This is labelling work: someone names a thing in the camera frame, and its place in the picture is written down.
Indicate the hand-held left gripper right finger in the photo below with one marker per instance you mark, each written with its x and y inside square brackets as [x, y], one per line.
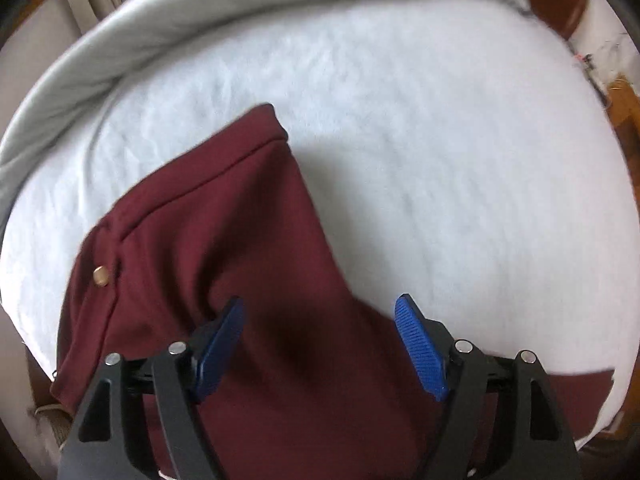
[420, 350]

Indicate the white bed sheet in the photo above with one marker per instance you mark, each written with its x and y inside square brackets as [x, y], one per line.
[425, 160]

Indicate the maroon pants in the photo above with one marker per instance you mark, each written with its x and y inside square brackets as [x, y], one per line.
[240, 220]

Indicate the grey blanket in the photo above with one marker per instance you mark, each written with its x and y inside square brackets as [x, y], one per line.
[200, 25]

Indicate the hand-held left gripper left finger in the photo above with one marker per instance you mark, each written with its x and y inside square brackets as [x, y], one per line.
[222, 345]

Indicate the brown wooden headboard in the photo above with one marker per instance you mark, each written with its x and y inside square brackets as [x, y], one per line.
[555, 0]

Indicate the wooden cabinet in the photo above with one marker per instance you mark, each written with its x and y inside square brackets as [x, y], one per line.
[627, 125]

